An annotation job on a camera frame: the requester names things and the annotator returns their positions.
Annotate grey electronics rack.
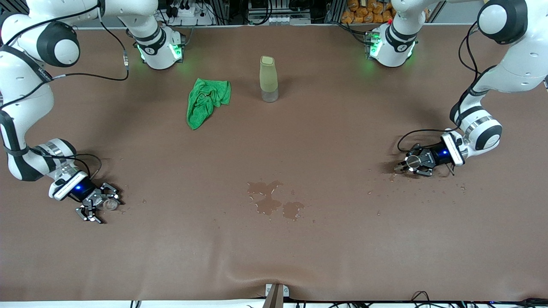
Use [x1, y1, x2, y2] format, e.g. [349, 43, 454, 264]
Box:
[247, 0, 312, 25]

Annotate brown table mat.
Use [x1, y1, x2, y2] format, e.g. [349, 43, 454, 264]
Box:
[0, 24, 548, 302]

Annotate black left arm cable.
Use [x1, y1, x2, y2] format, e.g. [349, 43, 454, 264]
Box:
[397, 21, 498, 177]

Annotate orange snack bags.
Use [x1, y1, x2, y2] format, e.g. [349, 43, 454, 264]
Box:
[341, 0, 396, 24]

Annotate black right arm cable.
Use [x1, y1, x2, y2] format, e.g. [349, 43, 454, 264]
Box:
[0, 4, 130, 181]

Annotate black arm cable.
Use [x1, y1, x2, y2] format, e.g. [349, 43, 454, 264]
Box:
[0, 4, 130, 181]
[397, 21, 498, 177]

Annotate large brown liquid puddle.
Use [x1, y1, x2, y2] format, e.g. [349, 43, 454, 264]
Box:
[247, 180, 305, 222]

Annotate white power strip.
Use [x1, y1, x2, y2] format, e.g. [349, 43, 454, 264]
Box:
[165, 0, 214, 26]

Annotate black cable bundle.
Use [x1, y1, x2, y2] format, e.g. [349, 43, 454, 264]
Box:
[295, 291, 548, 308]

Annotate small metal shaker cup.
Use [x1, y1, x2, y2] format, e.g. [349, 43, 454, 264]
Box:
[394, 155, 422, 174]

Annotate green cloth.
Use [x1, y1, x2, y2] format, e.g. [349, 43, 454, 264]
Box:
[186, 78, 232, 130]

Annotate olive green bottle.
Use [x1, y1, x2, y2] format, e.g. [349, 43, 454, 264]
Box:
[259, 56, 279, 103]

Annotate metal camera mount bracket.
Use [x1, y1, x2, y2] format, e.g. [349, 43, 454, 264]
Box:
[265, 283, 290, 308]

